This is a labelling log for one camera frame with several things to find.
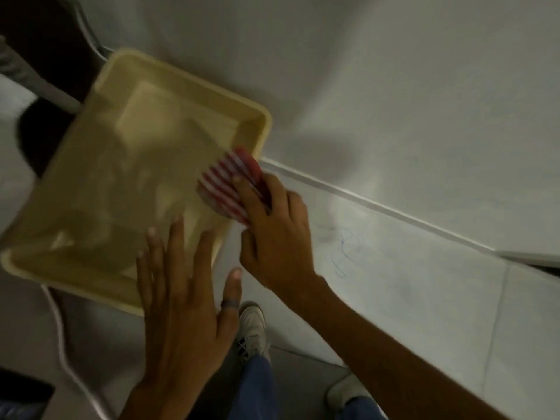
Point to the white sneaker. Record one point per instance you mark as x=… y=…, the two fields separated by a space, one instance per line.
x=253 y=330
x=345 y=391

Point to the person's right hand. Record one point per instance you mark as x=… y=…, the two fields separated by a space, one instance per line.
x=280 y=240

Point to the person's left thumb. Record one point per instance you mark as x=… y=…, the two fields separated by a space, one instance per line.
x=230 y=290

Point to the blue jeans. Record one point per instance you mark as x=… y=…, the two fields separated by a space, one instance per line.
x=256 y=389

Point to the person's left middle finger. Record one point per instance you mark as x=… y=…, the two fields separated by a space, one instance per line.
x=177 y=253

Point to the person's left hand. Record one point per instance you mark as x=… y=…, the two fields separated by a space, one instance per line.
x=183 y=328

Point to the white curved metal tube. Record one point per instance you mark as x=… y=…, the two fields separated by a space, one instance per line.
x=65 y=345

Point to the red white striped cloth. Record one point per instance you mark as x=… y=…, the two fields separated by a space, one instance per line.
x=223 y=183

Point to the person's left forearm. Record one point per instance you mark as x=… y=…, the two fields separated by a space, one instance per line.
x=166 y=400

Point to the person's left little finger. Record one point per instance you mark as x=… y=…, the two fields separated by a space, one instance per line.
x=142 y=277

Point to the dark flat object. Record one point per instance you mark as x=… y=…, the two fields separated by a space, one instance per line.
x=22 y=395

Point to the dark chair with metal frame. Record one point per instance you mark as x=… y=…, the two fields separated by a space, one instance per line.
x=48 y=48

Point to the person's right thumb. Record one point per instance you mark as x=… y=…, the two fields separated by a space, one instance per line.
x=248 y=251

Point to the person's right forearm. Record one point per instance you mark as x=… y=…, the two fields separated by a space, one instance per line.
x=385 y=358

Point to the beige plastic tray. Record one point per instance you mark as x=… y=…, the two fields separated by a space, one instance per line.
x=127 y=179

